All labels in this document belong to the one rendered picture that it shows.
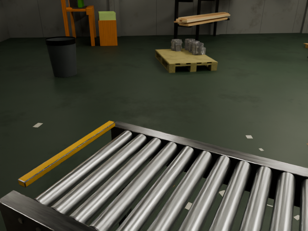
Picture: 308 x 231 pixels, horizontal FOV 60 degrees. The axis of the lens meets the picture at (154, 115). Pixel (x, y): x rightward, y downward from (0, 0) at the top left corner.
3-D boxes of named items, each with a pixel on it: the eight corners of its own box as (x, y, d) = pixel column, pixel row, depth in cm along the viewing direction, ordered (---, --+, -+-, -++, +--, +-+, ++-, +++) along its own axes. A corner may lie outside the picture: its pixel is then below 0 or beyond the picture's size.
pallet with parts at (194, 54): (217, 71, 483) (219, 49, 467) (165, 73, 471) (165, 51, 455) (196, 55, 605) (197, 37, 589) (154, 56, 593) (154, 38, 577)
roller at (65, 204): (50, 208, 67) (62, 224, 67) (144, 130, 104) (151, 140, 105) (42, 213, 70) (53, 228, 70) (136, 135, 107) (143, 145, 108)
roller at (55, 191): (38, 220, 72) (26, 207, 73) (131, 142, 110) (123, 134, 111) (43, 212, 69) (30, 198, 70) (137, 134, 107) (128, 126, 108)
